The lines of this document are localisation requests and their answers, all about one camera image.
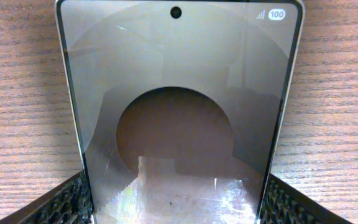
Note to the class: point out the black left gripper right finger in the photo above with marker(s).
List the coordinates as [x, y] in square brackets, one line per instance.
[283, 204]

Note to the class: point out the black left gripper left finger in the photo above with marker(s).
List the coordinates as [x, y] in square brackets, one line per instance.
[68, 203]

